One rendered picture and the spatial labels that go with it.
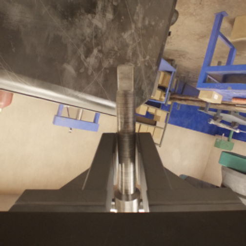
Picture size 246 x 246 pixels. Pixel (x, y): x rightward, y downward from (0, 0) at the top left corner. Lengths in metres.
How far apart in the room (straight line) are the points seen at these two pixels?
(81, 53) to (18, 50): 0.09
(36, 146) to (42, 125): 0.43
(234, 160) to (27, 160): 3.53
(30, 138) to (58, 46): 3.48
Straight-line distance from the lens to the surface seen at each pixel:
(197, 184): 0.91
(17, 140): 3.74
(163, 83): 4.60
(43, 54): 0.29
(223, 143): 6.73
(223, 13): 2.49
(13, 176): 3.99
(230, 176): 0.89
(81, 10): 0.32
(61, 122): 3.22
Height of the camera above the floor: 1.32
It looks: 4 degrees up
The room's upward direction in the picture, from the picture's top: 165 degrees counter-clockwise
